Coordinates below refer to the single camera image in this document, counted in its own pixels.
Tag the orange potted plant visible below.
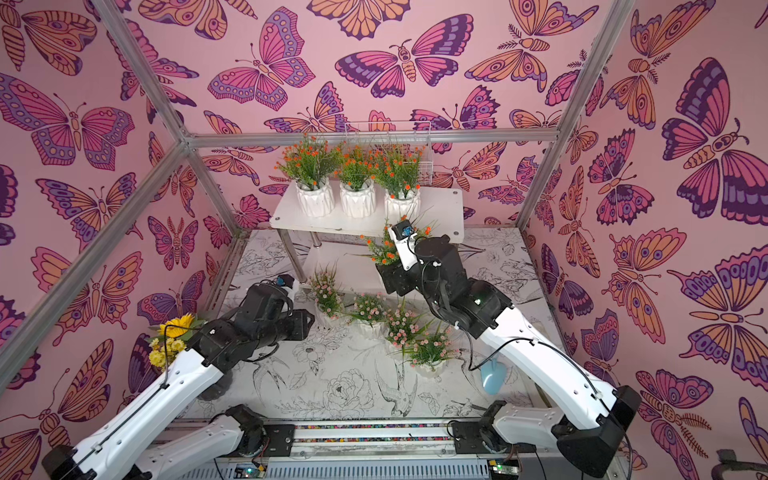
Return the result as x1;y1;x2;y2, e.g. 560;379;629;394
276;135;342;218
361;216;433;265
372;144;424;224
336;144;376;219

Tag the pink potted plant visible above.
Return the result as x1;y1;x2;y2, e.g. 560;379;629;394
345;294;387;340
403;329;459;378
384;300;429;353
309;266;344;319

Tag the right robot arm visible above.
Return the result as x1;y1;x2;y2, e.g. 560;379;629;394
379;220;640;478

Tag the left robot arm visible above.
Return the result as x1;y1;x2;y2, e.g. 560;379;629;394
42;275;314;479

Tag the white two-tier rack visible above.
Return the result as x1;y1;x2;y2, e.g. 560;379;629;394
270;185;464;291

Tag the sunflower bouquet in vase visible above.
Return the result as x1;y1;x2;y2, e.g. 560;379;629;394
147;313;204;370

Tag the light blue garden trowel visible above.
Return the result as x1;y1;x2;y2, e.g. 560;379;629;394
480;357;508;396

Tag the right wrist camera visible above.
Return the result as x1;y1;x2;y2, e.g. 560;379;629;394
387;217;418;271

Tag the white wire basket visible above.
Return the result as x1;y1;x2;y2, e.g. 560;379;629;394
343;118;434;186

